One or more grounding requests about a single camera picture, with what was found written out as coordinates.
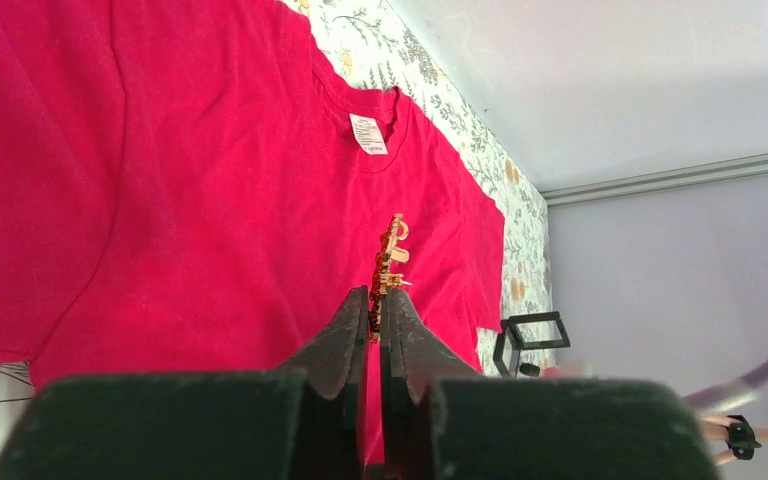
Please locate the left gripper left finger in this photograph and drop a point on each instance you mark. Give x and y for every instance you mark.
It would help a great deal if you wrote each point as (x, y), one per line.
(329, 435)

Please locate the red t-shirt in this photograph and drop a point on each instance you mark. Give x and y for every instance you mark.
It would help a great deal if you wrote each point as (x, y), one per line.
(190, 185)

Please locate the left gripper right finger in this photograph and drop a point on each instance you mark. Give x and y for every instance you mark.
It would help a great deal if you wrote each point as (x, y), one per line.
(413, 362)

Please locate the pink perforated music stand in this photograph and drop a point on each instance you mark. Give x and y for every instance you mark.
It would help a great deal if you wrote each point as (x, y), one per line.
(740, 438)

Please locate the black brooch box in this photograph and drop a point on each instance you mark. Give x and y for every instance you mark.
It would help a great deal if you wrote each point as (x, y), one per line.
(513, 341)

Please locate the orange glitter brooch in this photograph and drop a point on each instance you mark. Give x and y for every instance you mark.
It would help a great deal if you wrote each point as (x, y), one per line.
(383, 279)

